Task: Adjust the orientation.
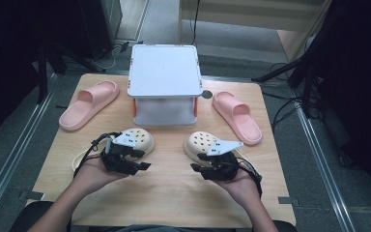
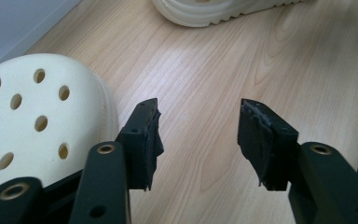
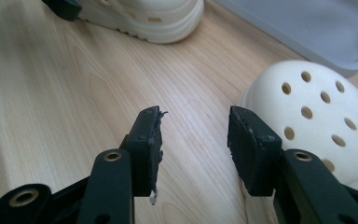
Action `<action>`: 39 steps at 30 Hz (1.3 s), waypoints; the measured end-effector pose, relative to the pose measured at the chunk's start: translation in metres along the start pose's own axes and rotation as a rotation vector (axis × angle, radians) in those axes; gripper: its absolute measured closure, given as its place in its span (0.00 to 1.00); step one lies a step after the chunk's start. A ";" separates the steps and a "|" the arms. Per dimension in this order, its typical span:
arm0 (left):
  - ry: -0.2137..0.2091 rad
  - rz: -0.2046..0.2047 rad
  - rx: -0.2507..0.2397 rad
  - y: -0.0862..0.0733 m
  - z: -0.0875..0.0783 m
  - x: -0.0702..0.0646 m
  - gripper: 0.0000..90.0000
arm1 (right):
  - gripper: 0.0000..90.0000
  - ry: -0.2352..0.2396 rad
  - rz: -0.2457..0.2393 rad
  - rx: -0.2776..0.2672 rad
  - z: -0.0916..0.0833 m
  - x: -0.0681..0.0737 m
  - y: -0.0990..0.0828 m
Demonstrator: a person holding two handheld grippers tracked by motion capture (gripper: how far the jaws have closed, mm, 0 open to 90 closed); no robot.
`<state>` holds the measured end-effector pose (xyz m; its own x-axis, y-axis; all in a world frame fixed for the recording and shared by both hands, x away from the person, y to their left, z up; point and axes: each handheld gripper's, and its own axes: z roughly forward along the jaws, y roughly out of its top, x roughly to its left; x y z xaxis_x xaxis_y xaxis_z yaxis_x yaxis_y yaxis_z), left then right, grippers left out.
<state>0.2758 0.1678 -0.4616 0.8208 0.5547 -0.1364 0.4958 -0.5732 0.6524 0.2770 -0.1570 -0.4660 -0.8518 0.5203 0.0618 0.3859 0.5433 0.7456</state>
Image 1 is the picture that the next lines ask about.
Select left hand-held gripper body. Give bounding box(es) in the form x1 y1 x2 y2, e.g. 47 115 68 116
100 132 140 176

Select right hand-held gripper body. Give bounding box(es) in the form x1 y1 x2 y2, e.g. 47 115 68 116
201 139 244 182

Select beige clog slipper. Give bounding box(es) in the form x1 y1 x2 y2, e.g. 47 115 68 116
184 130 249 167
71 128 156 172

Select pink slipper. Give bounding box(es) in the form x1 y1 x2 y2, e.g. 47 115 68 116
58 80 121 131
212 91 264 146

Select white shoe rack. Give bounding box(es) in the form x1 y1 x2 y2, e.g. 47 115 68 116
127 43 204 127

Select person's left hand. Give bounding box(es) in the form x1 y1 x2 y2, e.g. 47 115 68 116
75 156 130 194

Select person's right hand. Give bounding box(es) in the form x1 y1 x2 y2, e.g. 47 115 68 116
213 167 263 210

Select dark tape piece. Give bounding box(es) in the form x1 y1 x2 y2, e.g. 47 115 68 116
277 196 301 207
18 189 45 201

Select black metal stand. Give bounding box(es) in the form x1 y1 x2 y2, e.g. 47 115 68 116
33 38 105 104
250 0 371 120

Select black cabinet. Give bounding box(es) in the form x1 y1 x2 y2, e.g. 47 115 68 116
73 0 124 61

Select light wooden furniture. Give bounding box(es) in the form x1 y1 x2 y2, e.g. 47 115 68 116
177 0 332 63

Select left hand-held gripper cable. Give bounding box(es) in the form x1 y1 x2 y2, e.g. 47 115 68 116
72 131 124 178

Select hand-held gripper cable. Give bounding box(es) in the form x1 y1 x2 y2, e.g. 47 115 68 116
235 156 264 199
72 131 124 178

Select right hand-held gripper cable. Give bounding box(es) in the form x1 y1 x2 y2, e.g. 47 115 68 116
235 156 264 199

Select black floor cables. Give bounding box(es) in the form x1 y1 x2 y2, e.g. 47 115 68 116
262 61 325 131

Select white floor cable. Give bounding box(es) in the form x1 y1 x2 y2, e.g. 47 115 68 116
91 46 119 72

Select black hanging cable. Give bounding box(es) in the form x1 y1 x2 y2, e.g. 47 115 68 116
190 0 201 46

